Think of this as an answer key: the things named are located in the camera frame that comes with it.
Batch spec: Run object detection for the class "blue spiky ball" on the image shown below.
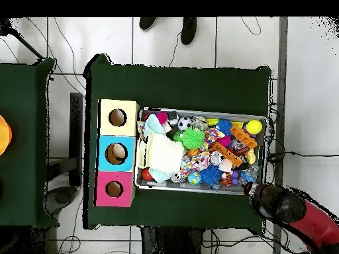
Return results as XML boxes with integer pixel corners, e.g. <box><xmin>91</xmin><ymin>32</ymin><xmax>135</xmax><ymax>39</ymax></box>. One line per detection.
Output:
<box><xmin>216</xmin><ymin>118</ymin><xmax>233</xmax><ymax>136</ymax></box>

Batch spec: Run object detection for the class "dark green covered side table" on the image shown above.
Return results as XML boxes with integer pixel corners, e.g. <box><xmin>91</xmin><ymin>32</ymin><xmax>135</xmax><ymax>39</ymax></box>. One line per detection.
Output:
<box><xmin>0</xmin><ymin>58</ymin><xmax>60</xmax><ymax>228</ymax></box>

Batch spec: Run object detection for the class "dark green table cloth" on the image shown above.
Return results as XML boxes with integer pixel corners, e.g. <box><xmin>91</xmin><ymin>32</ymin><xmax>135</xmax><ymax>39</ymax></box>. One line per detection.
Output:
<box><xmin>83</xmin><ymin>54</ymin><xmax>273</xmax><ymax>235</ymax></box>

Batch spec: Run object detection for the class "black and white soccer ball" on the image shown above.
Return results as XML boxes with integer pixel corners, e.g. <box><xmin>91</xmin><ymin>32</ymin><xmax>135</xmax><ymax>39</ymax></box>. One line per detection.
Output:
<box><xmin>177</xmin><ymin>116</ymin><xmax>193</xmax><ymax>131</ymax></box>

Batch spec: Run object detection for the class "yellow ball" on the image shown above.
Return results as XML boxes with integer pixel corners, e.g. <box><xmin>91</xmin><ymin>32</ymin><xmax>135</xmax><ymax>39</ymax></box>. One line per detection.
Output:
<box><xmin>245</xmin><ymin>119</ymin><xmax>264</xmax><ymax>135</ymax></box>

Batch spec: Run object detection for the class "mint green cloth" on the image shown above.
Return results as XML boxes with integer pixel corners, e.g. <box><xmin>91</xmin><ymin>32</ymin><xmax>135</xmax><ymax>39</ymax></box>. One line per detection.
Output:
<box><xmin>142</xmin><ymin>113</ymin><xmax>168</xmax><ymax>137</ymax></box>

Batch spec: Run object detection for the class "green spiky toy with eyes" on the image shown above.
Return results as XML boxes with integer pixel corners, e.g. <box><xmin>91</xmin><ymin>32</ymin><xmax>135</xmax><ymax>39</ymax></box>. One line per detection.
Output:
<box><xmin>173</xmin><ymin>126</ymin><xmax>207</xmax><ymax>151</ymax></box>

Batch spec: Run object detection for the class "shallow clear mesh bin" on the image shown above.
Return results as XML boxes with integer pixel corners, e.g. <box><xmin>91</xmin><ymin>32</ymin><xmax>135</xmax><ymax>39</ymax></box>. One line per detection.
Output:
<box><xmin>134</xmin><ymin>106</ymin><xmax>268</xmax><ymax>196</ymax></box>

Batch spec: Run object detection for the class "wooden box with three holes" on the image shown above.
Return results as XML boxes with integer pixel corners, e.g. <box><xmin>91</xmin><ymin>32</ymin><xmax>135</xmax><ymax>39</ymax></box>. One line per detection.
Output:
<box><xmin>93</xmin><ymin>99</ymin><xmax>140</xmax><ymax>208</ymax></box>

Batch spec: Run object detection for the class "cream knitted cloth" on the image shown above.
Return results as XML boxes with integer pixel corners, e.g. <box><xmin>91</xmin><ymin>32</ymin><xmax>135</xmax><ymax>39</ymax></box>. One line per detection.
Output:
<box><xmin>137</xmin><ymin>132</ymin><xmax>185</xmax><ymax>173</ymax></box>

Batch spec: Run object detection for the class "black power cable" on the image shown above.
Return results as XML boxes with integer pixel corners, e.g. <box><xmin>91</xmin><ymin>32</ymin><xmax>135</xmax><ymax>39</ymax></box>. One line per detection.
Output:
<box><xmin>266</xmin><ymin>150</ymin><xmax>339</xmax><ymax>163</ymax></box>

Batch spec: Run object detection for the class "black equipment stand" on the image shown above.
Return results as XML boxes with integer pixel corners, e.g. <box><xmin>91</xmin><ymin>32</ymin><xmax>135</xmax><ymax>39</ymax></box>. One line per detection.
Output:
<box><xmin>47</xmin><ymin>92</ymin><xmax>84</xmax><ymax>187</ymax></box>

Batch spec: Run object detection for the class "orange plastic building block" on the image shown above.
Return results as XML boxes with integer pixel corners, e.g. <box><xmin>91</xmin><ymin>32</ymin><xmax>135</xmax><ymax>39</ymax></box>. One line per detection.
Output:
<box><xmin>229</xmin><ymin>124</ymin><xmax>258</xmax><ymax>149</ymax></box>
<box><xmin>211</xmin><ymin>142</ymin><xmax>244</xmax><ymax>167</ymax></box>

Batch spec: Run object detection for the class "orange round object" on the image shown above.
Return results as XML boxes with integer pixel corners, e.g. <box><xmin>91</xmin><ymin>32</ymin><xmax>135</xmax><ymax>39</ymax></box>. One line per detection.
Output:
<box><xmin>0</xmin><ymin>114</ymin><xmax>13</xmax><ymax>156</ymax></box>

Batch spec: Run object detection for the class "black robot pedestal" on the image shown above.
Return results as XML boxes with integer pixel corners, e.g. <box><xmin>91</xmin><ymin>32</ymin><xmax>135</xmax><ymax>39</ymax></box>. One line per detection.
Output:
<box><xmin>140</xmin><ymin>226</ymin><xmax>207</xmax><ymax>254</ymax></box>

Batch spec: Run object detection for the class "blue globe ball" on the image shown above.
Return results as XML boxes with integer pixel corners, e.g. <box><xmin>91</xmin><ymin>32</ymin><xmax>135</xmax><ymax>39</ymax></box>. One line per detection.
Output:
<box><xmin>187</xmin><ymin>171</ymin><xmax>203</xmax><ymax>185</ymax></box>

